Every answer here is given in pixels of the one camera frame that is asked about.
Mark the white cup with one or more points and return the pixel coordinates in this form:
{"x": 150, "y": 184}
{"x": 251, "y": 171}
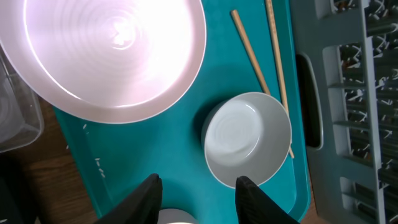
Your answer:
{"x": 175, "y": 216}

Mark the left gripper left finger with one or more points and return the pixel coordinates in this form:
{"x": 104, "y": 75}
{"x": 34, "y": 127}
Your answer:
{"x": 141, "y": 206}

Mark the wooden chopstick inner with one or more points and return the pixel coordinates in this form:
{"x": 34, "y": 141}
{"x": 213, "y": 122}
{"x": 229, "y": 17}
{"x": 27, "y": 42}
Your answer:
{"x": 247, "y": 45}

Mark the grey dishwasher rack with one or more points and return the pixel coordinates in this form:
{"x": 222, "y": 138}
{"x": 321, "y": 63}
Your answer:
{"x": 346, "y": 53}

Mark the wooden chopstick near rack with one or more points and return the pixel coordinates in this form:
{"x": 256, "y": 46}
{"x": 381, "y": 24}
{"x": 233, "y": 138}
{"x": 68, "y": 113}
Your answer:
{"x": 277, "y": 55}

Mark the grey bowl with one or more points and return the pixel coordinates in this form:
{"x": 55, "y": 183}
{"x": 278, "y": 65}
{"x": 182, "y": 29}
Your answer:
{"x": 247, "y": 135}

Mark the large pink plate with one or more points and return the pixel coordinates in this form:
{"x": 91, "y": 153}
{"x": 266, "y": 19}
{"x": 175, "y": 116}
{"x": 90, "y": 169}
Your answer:
{"x": 115, "y": 61}

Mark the clear plastic bin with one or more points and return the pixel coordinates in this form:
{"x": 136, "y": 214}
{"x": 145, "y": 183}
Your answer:
{"x": 22, "y": 122}

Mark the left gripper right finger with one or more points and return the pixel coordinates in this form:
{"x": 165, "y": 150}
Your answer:
{"x": 253, "y": 206}

